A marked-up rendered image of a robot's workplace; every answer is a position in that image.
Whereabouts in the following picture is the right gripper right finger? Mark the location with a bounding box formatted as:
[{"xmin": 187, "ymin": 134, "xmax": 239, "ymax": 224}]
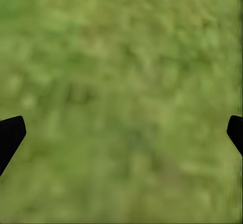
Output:
[{"xmin": 227, "ymin": 115, "xmax": 243, "ymax": 156}]

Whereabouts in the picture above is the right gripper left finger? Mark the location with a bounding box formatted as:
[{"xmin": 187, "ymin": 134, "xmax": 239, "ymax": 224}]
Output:
[{"xmin": 0, "ymin": 116, "xmax": 26, "ymax": 177}]

